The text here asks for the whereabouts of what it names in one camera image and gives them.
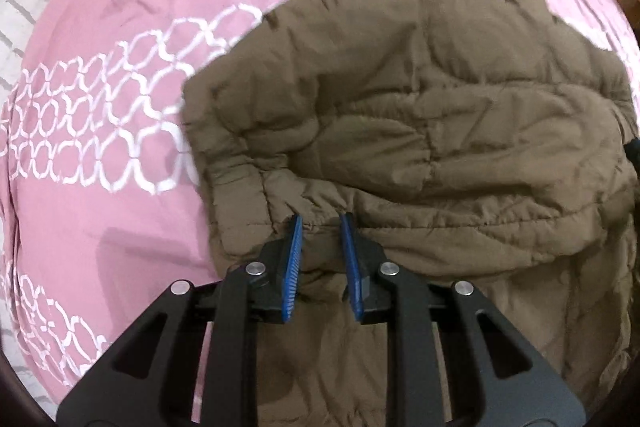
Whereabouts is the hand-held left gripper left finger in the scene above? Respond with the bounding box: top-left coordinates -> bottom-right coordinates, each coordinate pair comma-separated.
55,214 -> 304,427

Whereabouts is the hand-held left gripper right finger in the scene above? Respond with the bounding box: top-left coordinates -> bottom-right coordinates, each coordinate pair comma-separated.
339,212 -> 586,427

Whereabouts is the brown puffer jacket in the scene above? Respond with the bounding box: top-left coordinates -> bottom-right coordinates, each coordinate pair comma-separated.
180,0 -> 640,427

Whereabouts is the pink patterned bed sheet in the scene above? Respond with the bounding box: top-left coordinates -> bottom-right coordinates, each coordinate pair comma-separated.
0,0 -> 631,408

